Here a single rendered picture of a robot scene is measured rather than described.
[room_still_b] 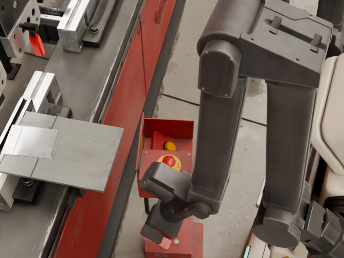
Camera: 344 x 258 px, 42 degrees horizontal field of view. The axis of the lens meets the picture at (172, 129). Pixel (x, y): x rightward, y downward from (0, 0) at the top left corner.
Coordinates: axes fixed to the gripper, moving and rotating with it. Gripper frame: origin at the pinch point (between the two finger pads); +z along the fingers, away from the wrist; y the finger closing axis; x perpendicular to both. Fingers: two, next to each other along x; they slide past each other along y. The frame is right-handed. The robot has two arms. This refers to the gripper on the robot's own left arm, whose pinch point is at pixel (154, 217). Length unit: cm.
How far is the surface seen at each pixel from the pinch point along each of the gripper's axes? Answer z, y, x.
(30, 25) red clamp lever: -5, -22, -45
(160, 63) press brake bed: 107, -124, -2
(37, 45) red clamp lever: -0.8, -21.8, -42.2
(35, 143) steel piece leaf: 15.3, -7.3, -31.3
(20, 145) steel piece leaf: 16.7, -5.4, -34.1
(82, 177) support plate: 8.5, -3.2, -17.7
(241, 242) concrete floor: 79, -41, 64
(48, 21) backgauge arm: 43, -60, -52
